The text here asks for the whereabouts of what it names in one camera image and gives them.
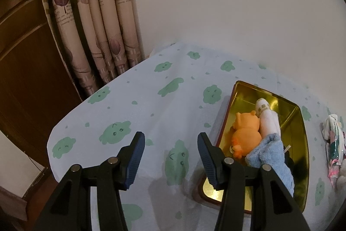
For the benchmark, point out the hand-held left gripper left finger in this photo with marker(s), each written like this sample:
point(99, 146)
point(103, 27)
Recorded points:
point(133, 163)

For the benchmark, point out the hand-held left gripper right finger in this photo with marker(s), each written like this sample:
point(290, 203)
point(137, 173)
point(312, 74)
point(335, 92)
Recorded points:
point(208, 163)

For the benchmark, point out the orange toy bear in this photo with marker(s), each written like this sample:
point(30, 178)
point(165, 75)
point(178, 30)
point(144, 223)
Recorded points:
point(246, 136)

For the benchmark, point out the light blue towel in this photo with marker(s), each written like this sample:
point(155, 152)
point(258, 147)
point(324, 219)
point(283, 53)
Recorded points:
point(270, 149)

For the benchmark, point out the white socks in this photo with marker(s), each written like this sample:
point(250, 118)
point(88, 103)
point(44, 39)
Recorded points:
point(269, 122)

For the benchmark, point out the black gold bow hair clip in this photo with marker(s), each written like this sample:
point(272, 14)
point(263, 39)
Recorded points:
point(289, 162)

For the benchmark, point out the red tin box gold interior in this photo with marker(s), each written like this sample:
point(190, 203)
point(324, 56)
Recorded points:
point(294, 144)

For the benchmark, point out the white fluffy cloth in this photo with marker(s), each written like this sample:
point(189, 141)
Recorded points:
point(342, 175)

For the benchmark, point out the cloud print tablecloth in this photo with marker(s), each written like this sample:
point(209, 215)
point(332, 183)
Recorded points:
point(167, 117)

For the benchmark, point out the beige leaf print curtain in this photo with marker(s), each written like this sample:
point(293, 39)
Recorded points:
point(89, 17)

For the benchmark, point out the brown wooden wardrobe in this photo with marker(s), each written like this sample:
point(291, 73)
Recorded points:
point(21, 57)

